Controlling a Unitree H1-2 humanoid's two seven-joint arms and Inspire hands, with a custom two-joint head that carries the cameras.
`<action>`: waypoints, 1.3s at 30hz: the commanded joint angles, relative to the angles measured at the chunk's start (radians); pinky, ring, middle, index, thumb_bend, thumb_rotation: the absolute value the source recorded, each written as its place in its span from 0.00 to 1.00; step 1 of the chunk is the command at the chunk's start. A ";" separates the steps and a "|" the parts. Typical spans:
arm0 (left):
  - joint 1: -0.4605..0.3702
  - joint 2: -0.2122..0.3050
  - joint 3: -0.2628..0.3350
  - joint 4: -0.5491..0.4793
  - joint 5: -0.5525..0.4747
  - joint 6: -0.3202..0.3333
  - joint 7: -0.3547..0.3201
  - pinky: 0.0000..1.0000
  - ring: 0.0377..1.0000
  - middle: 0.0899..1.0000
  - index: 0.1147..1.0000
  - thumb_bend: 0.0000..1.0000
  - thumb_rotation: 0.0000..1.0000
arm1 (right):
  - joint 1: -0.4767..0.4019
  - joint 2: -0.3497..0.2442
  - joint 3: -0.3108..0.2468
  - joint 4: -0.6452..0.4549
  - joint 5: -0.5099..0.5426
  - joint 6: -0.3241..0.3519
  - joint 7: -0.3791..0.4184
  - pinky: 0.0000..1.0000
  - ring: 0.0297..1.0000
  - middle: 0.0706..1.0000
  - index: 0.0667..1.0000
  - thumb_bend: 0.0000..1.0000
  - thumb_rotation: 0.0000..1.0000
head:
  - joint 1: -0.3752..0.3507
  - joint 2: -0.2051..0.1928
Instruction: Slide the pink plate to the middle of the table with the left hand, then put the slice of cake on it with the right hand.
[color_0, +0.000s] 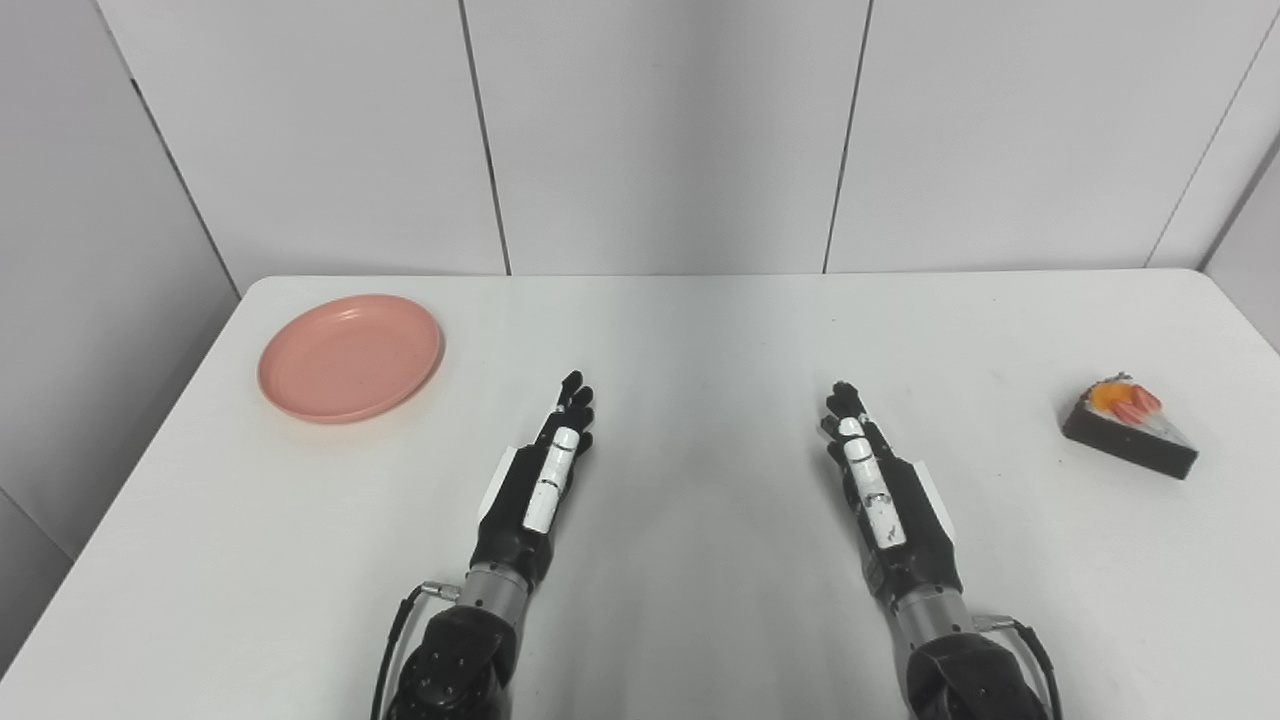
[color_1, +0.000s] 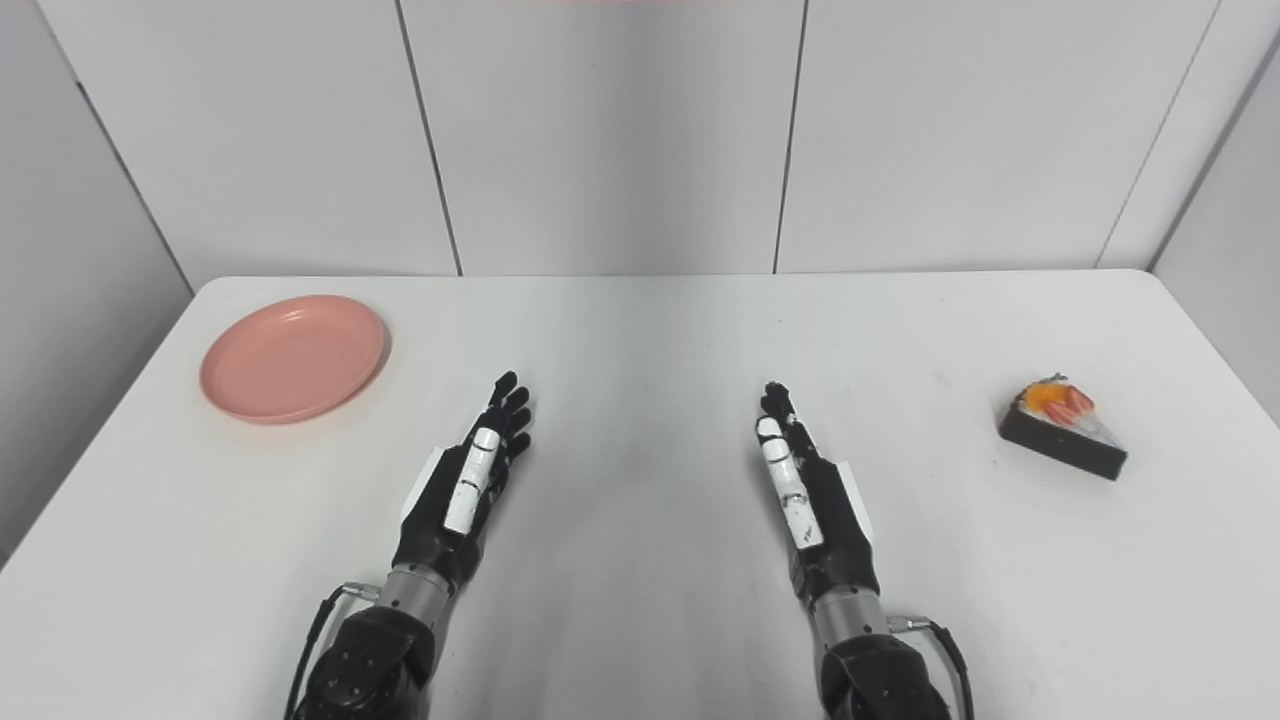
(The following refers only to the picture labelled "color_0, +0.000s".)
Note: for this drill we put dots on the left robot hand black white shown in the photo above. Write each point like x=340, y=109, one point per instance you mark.
x=535, y=500

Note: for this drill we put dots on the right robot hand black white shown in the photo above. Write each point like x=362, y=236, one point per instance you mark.
x=885, y=500

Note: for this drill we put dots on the pink round plate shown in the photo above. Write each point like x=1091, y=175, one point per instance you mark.
x=350, y=358

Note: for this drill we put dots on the chocolate cake slice with fruit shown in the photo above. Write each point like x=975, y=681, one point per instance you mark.
x=1130, y=430

